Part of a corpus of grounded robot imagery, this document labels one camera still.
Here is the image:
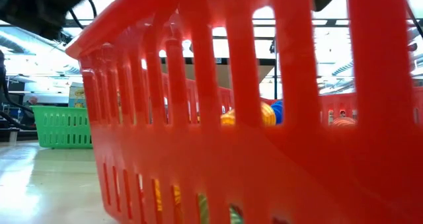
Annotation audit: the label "blue coil wristband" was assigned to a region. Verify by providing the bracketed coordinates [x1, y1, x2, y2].
[270, 99, 285, 126]

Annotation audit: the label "green coil wristband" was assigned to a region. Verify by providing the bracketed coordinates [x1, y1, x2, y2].
[197, 193, 245, 224]

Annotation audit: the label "red plastic basket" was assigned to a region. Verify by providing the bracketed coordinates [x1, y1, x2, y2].
[65, 0, 423, 224]

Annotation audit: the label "crayon box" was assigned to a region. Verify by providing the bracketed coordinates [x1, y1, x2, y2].
[67, 81, 88, 109]

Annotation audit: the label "green plastic basket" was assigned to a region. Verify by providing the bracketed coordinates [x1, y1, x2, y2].
[31, 105, 94, 150]

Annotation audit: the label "person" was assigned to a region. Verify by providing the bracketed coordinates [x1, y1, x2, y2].
[22, 95, 39, 126]

